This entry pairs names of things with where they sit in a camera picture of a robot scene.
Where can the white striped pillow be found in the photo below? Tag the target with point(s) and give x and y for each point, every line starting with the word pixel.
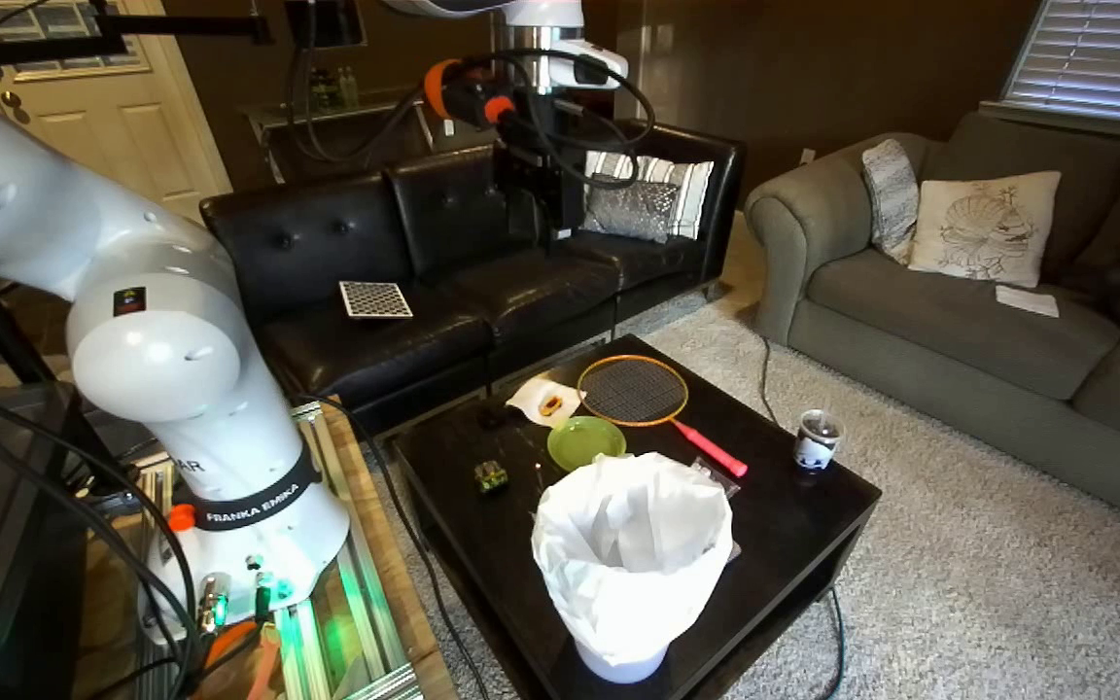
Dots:
pixel 698 194

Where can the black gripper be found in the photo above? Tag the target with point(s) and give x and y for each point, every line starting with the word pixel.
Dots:
pixel 545 142

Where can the grey sequin pillow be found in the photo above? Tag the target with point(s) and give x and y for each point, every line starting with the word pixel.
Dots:
pixel 631 206

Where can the tan cloth item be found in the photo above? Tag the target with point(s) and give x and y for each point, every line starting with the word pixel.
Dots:
pixel 545 396

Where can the white bin with bag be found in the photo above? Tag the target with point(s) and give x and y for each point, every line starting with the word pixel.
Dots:
pixel 631 557

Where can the cream printed pillow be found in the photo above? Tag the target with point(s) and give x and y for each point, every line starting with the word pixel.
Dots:
pixel 987 228

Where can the white paper sheet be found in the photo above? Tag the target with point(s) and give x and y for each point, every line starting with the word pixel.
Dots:
pixel 1029 302

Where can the grey white patterned pillow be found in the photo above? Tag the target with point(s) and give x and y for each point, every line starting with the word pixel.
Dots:
pixel 893 194

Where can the black coffee table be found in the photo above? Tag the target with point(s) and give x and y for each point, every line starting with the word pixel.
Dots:
pixel 780 520

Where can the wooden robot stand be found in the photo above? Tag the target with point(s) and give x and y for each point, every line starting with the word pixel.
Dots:
pixel 370 520

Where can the green plastic plate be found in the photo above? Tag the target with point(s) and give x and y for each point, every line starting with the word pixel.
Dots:
pixel 585 442

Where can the white window blinds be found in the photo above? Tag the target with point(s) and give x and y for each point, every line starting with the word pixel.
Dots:
pixel 1098 61

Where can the white panel door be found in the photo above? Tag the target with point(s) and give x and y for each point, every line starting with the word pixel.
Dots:
pixel 119 129

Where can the printed drink can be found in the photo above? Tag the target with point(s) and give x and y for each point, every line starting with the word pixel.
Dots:
pixel 818 442

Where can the black camera stand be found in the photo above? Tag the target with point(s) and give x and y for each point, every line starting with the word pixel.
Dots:
pixel 28 46

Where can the black leather sofa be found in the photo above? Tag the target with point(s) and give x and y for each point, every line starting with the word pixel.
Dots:
pixel 329 233

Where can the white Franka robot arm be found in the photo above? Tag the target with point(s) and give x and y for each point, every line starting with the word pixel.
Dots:
pixel 155 337

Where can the grey fabric sofa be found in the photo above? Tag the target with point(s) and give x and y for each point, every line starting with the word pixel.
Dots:
pixel 948 337

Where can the dark console table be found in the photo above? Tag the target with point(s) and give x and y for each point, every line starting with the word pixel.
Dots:
pixel 329 115

